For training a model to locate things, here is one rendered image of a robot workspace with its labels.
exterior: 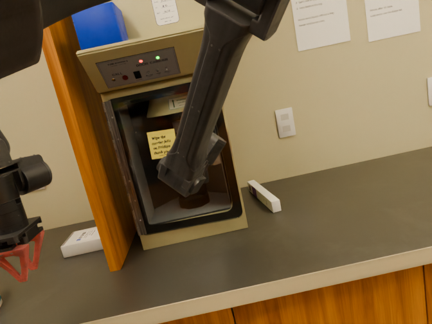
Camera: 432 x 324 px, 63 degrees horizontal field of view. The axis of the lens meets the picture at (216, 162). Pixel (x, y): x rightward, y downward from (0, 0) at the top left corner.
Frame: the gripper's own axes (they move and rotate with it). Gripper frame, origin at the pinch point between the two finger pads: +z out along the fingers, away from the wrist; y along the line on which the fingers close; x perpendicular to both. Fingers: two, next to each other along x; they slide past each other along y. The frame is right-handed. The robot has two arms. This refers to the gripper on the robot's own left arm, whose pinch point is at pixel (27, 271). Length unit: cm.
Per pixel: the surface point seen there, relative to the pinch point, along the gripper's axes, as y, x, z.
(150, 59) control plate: 25, -30, -37
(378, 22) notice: 76, -114, -38
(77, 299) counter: 14.0, -0.6, 15.8
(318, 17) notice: 76, -91, -45
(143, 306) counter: 5.0, -18.3, 15.7
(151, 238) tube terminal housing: 33.4, -17.3, 12.4
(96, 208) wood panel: 24.3, -7.4, -2.8
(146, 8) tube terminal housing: 33, -31, -50
